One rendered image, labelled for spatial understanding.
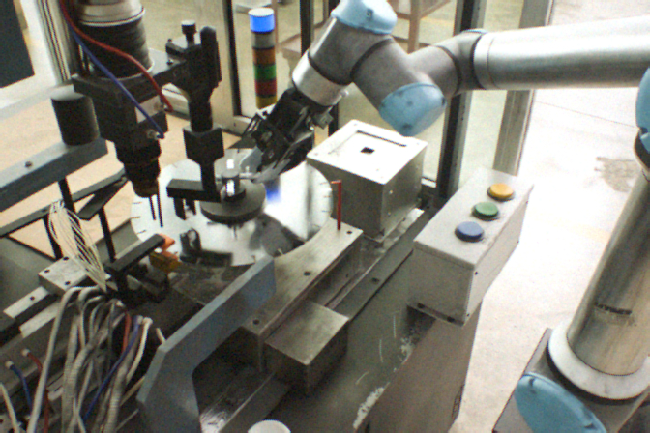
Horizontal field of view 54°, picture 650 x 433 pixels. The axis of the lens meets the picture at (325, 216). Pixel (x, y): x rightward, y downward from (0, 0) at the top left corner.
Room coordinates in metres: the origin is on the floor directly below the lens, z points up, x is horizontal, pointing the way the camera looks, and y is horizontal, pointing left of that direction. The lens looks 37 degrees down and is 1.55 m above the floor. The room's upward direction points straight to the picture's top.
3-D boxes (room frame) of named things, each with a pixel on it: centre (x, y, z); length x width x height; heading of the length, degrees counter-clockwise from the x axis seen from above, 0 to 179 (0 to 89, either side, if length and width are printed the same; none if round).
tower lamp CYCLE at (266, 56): (1.15, 0.12, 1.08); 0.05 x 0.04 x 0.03; 56
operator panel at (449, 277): (0.90, -0.27, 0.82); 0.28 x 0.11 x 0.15; 146
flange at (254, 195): (0.85, 0.15, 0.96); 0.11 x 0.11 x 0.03
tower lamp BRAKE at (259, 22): (1.15, 0.12, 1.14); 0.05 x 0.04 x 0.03; 56
